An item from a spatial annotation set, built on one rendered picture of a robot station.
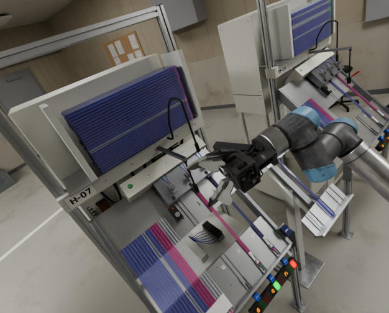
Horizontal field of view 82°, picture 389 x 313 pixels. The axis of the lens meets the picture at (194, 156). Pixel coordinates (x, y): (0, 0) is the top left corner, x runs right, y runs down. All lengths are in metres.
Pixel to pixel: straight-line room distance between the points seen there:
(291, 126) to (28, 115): 0.96
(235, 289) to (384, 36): 3.94
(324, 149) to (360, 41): 3.79
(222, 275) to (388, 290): 1.24
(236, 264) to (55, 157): 0.95
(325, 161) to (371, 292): 1.51
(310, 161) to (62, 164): 0.98
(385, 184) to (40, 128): 1.19
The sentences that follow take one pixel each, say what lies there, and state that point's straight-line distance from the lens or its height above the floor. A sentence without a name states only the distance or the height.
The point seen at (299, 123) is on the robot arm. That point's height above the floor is 1.51.
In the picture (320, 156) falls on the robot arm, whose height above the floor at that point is 1.42.
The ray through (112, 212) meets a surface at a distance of 1.15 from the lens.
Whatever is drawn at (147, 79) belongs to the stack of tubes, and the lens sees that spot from 1.02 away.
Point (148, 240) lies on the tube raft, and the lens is 1.10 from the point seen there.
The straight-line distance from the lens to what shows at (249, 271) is 1.20.
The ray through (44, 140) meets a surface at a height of 1.58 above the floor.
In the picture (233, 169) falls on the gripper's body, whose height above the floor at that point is 1.49.
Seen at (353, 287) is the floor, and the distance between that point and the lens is 2.05.
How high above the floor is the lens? 1.79
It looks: 29 degrees down
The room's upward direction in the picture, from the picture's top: 20 degrees counter-clockwise
